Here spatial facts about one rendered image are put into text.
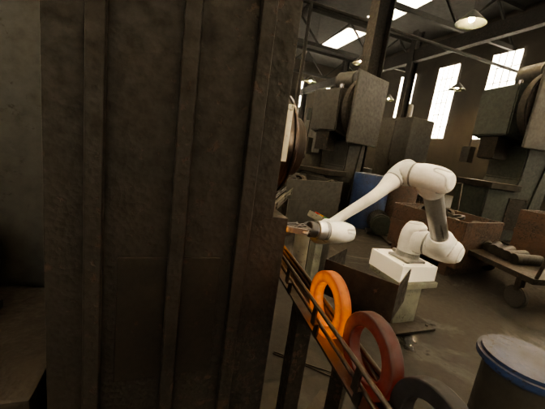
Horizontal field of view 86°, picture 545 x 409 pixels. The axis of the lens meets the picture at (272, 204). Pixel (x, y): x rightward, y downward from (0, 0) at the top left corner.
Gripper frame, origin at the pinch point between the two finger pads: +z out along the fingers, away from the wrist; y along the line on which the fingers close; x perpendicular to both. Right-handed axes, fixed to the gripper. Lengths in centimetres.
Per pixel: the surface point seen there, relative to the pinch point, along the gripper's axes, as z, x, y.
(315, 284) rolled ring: 2.8, -4.1, -46.2
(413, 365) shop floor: -95, -71, -12
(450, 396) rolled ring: 1, -1, -90
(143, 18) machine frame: 58, 59, -28
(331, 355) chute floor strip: 3, -17, -61
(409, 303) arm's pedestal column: -119, -53, 23
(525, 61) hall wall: -1167, 537, 709
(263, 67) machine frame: 26, 55, -31
